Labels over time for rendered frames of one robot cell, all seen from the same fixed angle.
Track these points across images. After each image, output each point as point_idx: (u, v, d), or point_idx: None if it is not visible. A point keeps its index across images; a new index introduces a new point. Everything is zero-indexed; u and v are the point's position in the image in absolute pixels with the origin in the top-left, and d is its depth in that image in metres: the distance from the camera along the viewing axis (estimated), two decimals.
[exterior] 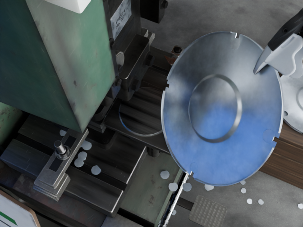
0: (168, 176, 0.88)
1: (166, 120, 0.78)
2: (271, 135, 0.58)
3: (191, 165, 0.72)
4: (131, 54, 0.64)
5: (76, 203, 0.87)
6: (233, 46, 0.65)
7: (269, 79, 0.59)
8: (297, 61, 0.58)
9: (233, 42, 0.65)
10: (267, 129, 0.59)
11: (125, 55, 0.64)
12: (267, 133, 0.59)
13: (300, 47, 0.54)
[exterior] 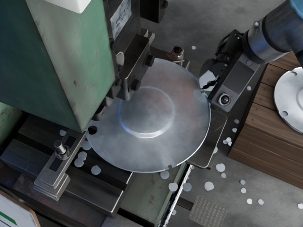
0: (168, 176, 0.88)
1: (107, 156, 0.76)
2: (198, 92, 0.83)
3: (163, 161, 0.75)
4: (131, 54, 0.64)
5: (76, 203, 0.87)
6: None
7: (168, 69, 0.86)
8: None
9: None
10: (193, 91, 0.83)
11: (125, 55, 0.64)
12: (195, 92, 0.83)
13: None
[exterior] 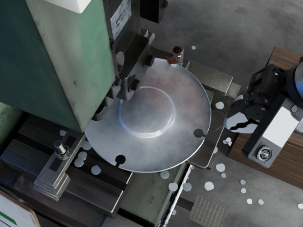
0: (168, 176, 0.88)
1: (204, 104, 0.81)
2: None
3: (172, 70, 0.86)
4: (131, 54, 0.64)
5: (76, 203, 0.87)
6: None
7: (91, 126, 0.79)
8: None
9: None
10: None
11: (125, 55, 0.64)
12: None
13: None
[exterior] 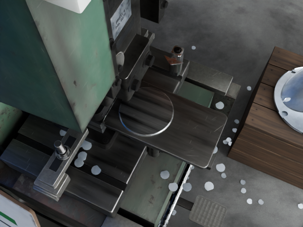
0: (168, 176, 0.88)
1: None
2: None
3: None
4: (131, 54, 0.64)
5: (76, 203, 0.87)
6: None
7: None
8: None
9: None
10: None
11: (125, 55, 0.64)
12: None
13: None
